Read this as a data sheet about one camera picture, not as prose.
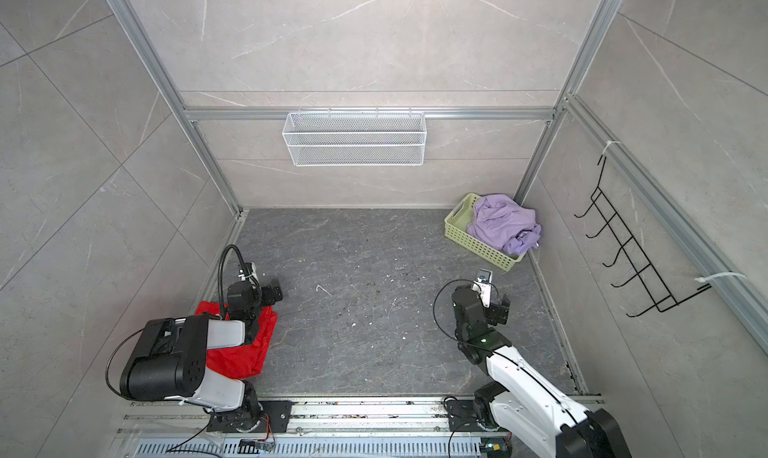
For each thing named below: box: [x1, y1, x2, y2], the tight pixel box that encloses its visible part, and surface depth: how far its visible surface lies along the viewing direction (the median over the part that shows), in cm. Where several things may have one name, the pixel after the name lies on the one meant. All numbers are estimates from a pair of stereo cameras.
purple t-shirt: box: [467, 194, 542, 256], surface depth 106 cm
